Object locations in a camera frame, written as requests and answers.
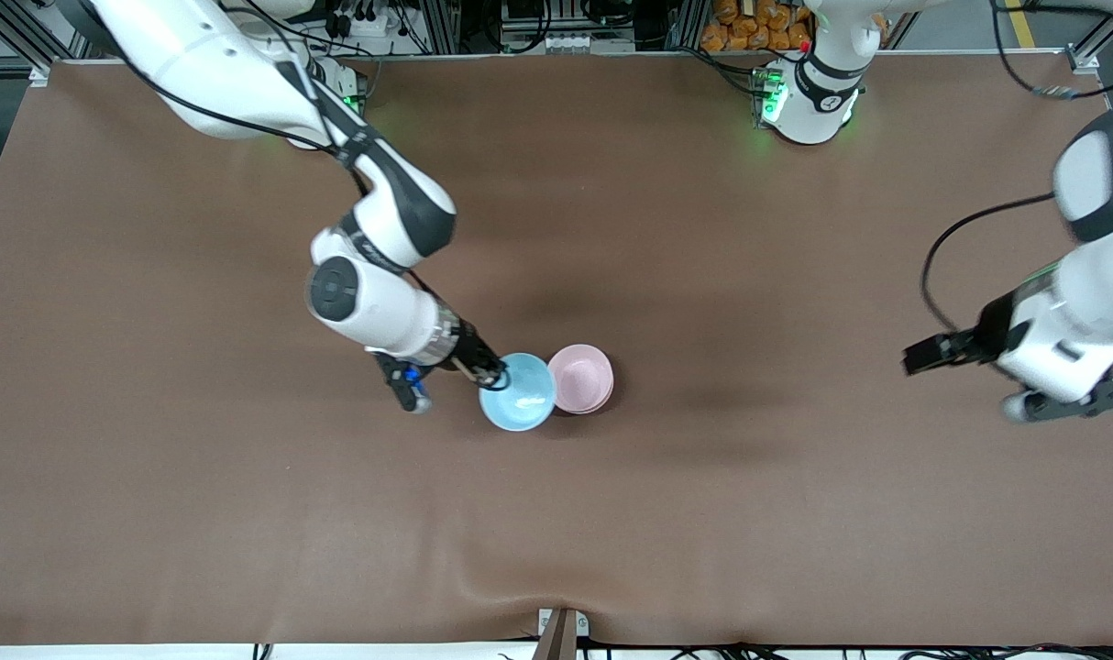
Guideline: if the blue bowl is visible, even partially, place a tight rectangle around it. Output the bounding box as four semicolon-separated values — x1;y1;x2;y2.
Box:
478;352;558;433

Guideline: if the pink bowl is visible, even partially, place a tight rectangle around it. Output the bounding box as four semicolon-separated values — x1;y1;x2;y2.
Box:
546;343;616;416

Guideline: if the white power strip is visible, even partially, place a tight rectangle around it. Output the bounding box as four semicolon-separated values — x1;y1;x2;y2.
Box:
322;7;403;40

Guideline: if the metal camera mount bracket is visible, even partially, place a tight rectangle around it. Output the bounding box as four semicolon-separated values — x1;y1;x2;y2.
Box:
531;607;590;660

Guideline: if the aluminium frame post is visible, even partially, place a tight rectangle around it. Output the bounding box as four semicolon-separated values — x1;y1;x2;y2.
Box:
0;0;94;85
1065;0;1113;116

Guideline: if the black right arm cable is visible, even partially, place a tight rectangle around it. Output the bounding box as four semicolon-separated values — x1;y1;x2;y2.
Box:
96;0;376;199

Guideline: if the brown table mat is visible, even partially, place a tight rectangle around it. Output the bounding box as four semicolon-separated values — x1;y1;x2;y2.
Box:
0;51;1113;648

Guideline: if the white terminal block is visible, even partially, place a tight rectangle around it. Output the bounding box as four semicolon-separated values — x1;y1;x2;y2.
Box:
539;31;638;55

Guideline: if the bag of orange items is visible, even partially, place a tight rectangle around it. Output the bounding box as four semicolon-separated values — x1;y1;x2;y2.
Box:
700;0;816;54

